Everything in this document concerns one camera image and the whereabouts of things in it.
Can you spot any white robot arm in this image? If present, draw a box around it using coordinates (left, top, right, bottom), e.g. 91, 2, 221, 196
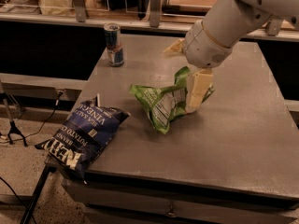
164, 0, 299, 68

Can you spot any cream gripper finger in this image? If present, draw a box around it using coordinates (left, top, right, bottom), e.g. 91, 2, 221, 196
185, 69, 213, 113
164, 38, 184, 54

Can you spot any green rice chip bag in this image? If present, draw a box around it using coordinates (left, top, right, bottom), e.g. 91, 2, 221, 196
129, 65, 216, 135

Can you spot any grey angled bracket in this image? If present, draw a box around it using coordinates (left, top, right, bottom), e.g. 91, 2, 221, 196
265, 18, 283, 36

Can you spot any grey metal bracket post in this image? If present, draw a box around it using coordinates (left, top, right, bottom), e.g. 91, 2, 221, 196
73, 0, 87, 22
149, 0, 161, 28

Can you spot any blue silver energy drink can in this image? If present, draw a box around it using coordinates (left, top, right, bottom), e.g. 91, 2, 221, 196
104, 23, 124, 67

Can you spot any blue potato chip bag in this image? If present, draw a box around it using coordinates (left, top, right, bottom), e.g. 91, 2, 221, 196
36, 99, 130, 180

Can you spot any black tripod stand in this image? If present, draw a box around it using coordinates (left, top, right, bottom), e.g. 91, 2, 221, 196
0, 79, 28, 147

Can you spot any black cable at bottom-left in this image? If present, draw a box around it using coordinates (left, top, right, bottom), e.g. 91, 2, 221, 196
0, 175, 37, 224

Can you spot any black table leg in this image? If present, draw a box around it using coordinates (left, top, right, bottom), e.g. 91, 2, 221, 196
20, 165, 56, 224

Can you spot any black cable on floor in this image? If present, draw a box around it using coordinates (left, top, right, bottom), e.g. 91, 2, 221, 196
18, 91, 64, 140

